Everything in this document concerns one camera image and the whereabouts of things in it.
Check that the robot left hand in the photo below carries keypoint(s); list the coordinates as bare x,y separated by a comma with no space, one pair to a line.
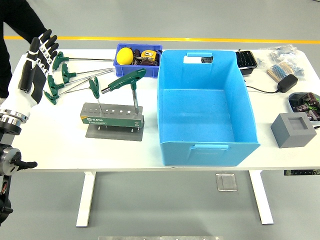
30,97

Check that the large light blue foam box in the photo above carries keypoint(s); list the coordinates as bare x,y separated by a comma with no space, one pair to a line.
200,112

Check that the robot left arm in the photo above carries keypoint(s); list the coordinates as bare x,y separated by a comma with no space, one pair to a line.
7,130

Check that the yellow ball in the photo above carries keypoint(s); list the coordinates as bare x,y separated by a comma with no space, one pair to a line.
124,57

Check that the dark blue plastic bin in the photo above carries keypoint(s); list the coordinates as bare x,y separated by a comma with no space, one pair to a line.
135,71

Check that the dark brown cylindrical part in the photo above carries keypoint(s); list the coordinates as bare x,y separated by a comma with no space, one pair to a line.
137,53

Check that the white table leg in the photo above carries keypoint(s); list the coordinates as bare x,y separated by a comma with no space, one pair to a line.
261,200
86,200

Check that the dark parts pile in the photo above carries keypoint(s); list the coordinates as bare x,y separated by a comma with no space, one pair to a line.
147,62

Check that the yellow tape measure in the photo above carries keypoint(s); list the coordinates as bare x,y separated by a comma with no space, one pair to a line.
147,53

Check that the yellow floor tape line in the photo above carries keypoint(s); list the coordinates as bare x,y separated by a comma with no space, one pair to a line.
200,39

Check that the small black block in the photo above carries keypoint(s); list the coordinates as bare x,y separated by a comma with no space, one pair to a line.
206,60

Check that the metal floor socket plate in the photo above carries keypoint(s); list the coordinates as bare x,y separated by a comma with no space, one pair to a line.
226,182

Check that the black plastic tray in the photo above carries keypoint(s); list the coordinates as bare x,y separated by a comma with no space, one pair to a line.
246,61

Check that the resistor strip bundle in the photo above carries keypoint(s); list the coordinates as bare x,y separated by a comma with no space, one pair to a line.
278,70

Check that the clear bags of resistors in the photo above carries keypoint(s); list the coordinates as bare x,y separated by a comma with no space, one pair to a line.
282,53

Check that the black power adapter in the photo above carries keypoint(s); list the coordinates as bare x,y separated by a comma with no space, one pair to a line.
287,83

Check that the grey cube with recess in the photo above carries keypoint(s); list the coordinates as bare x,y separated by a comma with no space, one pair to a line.
292,135

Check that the black table control panel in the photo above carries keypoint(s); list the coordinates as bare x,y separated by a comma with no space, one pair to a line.
300,172

